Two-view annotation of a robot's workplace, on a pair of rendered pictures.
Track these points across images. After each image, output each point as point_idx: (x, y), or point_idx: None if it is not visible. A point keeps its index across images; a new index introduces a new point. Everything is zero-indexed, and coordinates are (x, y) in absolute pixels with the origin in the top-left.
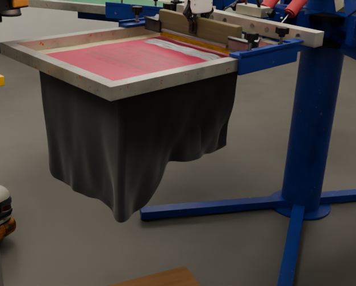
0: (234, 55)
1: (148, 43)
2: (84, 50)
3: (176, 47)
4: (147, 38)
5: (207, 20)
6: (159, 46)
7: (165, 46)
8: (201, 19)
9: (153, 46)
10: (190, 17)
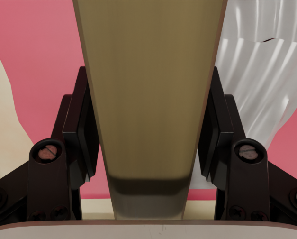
0: None
1: (273, 160)
2: None
3: None
4: (199, 198)
5: (198, 64)
6: (291, 120)
7: (292, 102)
8: (189, 146)
9: None
10: None
